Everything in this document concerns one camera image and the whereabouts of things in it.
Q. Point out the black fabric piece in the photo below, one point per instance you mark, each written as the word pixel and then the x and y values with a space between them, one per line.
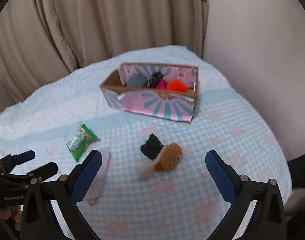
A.
pixel 152 147

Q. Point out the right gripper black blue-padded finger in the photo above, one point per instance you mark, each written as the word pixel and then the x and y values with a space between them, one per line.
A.
pixel 39 220
pixel 267 220

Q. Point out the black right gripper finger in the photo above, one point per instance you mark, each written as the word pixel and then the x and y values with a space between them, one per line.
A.
pixel 41 174

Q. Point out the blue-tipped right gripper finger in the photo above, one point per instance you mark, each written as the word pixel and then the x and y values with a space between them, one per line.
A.
pixel 17 159

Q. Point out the pink striped cardboard box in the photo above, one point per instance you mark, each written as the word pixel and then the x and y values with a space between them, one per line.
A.
pixel 164 104

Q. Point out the person's left hand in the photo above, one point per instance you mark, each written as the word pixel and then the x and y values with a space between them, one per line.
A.
pixel 13 212

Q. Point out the grey fuzzy pompom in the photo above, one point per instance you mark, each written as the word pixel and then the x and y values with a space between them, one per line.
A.
pixel 137 81

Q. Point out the beige curtain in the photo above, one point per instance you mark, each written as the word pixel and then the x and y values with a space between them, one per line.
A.
pixel 42 41

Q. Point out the light blue checkered blanket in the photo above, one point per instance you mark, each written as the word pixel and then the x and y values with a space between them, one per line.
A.
pixel 155 183

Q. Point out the green snack packet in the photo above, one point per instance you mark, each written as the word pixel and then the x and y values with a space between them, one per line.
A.
pixel 80 141

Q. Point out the white grey sock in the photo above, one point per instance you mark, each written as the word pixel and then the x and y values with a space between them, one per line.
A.
pixel 97 187

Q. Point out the dark patterned fabric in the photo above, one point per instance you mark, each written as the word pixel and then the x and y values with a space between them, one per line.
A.
pixel 154 80

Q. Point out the brown plush toy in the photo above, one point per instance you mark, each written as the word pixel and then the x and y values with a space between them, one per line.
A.
pixel 166 161

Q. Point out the orange fuzzy pompom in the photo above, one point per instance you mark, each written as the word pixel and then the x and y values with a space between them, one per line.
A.
pixel 177 86

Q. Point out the magenta fuzzy pompom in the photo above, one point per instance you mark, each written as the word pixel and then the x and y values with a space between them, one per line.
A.
pixel 162 85

